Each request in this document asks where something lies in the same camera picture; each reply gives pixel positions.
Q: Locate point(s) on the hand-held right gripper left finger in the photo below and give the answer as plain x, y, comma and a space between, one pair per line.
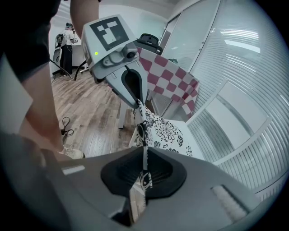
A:
90, 176

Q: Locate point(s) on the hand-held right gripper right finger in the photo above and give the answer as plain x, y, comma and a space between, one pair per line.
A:
198, 185

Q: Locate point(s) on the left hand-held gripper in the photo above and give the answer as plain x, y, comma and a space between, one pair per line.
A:
108, 33

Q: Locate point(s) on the round floral cushion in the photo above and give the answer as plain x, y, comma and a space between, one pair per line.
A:
167, 130

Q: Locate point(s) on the black mesh office chair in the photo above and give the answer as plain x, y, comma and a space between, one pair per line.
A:
149, 40

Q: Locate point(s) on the person's right shoe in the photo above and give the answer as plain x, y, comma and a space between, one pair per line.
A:
72, 153

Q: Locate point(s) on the red checkered cloth table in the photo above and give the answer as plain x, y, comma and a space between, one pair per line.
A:
167, 74

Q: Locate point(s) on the person's right leg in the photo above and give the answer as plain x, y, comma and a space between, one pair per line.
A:
43, 108

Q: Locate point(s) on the glass partition with blinds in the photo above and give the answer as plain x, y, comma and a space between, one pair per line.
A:
237, 56

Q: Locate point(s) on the person's black shirt torso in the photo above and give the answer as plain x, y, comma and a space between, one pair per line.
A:
22, 33

